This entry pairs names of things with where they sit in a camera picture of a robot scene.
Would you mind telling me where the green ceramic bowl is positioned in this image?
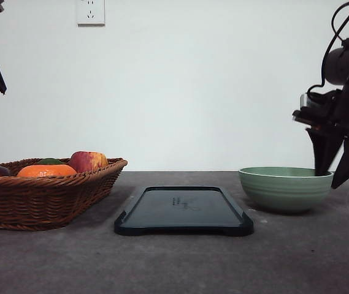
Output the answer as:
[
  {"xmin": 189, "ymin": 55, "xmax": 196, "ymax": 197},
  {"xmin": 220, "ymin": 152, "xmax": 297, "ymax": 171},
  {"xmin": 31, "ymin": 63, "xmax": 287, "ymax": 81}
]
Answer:
[{"xmin": 239, "ymin": 167, "xmax": 334, "ymax": 213}]

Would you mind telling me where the white wall socket left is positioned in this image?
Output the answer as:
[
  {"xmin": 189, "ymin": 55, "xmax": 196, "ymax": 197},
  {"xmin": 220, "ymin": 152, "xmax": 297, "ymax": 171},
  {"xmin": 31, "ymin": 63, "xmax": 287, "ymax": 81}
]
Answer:
[{"xmin": 76, "ymin": 0, "xmax": 105, "ymax": 29}]

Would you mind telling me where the black gripper body screen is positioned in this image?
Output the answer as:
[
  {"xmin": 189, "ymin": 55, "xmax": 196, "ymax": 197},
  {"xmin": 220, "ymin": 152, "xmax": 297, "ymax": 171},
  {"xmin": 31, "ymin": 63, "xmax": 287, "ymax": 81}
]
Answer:
[{"xmin": 293, "ymin": 71, "xmax": 349, "ymax": 138}]

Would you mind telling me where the wrist camera screen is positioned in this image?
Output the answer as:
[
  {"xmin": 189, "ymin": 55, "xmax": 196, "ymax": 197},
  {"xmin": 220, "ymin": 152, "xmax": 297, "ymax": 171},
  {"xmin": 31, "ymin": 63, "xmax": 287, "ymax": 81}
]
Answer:
[{"xmin": 300, "ymin": 89, "xmax": 342, "ymax": 109}]

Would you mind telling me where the dark rectangular tray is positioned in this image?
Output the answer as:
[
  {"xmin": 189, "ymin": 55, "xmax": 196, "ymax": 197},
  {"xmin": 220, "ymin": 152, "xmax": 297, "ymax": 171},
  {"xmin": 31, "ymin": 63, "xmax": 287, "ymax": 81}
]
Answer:
[{"xmin": 115, "ymin": 186, "xmax": 253, "ymax": 236}]

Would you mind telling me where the red yellow apple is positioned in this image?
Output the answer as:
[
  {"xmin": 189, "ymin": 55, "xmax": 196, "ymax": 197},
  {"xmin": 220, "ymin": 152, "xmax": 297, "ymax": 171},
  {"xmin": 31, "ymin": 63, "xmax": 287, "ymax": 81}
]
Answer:
[{"xmin": 69, "ymin": 151, "xmax": 109, "ymax": 173}]

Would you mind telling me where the orange tangerine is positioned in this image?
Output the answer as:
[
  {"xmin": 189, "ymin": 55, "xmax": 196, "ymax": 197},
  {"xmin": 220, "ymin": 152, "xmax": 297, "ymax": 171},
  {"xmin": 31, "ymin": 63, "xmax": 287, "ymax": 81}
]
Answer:
[{"xmin": 17, "ymin": 165, "xmax": 77, "ymax": 177}]

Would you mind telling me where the green fruit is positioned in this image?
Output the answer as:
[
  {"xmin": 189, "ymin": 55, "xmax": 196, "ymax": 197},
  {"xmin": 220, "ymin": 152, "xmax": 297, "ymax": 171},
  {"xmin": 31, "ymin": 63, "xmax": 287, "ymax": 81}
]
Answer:
[{"xmin": 36, "ymin": 158, "xmax": 65, "ymax": 165}]

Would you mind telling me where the brown wicker basket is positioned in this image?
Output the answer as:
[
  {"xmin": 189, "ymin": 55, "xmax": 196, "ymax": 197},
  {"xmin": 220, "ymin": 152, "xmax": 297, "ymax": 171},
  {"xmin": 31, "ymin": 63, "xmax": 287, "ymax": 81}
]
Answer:
[{"xmin": 0, "ymin": 157, "xmax": 128, "ymax": 231}]

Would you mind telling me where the black cable screen-right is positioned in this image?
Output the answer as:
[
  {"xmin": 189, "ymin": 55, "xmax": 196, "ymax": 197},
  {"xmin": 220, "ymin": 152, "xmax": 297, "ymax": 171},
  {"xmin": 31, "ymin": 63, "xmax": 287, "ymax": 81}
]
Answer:
[{"xmin": 307, "ymin": 2, "xmax": 349, "ymax": 97}]

